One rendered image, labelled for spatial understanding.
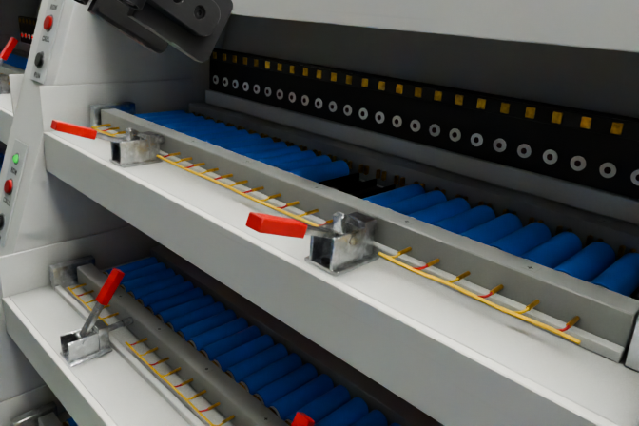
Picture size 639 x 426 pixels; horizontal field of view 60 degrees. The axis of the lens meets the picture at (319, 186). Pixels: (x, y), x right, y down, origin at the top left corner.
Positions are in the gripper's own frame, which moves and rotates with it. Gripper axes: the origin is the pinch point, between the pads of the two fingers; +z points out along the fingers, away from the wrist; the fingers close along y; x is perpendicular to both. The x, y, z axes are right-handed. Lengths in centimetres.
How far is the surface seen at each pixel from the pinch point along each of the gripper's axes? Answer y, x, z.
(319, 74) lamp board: 16.8, -8.2, 26.2
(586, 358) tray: -17.4, 6.5, 17.8
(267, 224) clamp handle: -3.6, 7.1, 8.4
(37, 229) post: 39.6, 19.6, 17.8
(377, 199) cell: -0.1, 2.4, 21.1
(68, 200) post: 39.7, 15.2, 19.6
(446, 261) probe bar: -8.5, 4.8, 18.3
